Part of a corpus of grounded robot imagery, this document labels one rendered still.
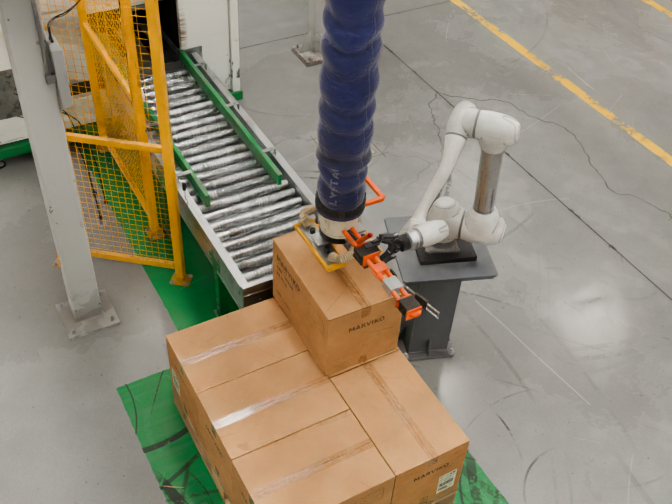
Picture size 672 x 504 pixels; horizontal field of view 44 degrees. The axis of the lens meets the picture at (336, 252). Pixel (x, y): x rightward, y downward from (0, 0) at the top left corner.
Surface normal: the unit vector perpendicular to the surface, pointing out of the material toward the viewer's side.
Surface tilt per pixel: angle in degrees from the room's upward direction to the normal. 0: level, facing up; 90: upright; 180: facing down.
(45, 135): 90
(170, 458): 0
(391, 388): 0
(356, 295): 0
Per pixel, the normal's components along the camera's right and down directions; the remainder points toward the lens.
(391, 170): 0.05, -0.73
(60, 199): 0.48, 0.63
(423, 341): 0.16, 0.68
